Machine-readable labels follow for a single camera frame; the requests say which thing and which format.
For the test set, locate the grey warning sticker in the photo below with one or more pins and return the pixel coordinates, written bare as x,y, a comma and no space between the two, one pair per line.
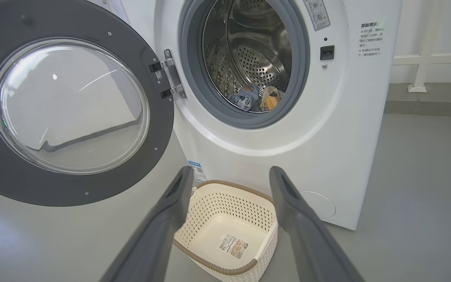
317,13

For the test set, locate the cream perforated basket brown rim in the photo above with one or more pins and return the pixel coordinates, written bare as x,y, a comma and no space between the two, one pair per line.
217,207

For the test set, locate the white metal railing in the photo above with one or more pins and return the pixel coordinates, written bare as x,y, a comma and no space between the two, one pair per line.
425,58

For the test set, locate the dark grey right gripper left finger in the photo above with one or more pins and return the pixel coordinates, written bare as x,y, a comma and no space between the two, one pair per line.
151,250

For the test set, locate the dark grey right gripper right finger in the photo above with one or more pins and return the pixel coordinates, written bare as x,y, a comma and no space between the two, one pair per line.
311,250

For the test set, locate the stainless steel washing machine drum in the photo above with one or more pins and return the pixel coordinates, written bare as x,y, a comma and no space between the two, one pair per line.
257,47

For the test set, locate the round drain filter cover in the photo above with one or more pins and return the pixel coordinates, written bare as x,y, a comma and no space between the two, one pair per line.
321,205

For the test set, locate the black door latch slot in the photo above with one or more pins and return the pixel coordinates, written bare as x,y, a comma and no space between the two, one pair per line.
327,52

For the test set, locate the round dark washer door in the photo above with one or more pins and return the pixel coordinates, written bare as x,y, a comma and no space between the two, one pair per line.
163,137

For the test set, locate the cream cartoon print garment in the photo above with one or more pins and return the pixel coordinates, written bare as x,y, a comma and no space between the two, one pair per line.
270,100

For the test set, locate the basket product label sticker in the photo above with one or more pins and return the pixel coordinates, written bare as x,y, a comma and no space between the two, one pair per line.
233,246

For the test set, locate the blue cartoon print garment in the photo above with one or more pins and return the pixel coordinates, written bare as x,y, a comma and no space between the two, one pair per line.
244,98

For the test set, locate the white front-load washing machine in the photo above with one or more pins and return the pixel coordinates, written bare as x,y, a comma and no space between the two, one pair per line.
327,137

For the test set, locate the metal door hinge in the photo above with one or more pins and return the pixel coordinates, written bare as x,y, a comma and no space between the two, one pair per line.
172,72

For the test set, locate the blue energy label sticker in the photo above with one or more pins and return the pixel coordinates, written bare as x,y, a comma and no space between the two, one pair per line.
198,171

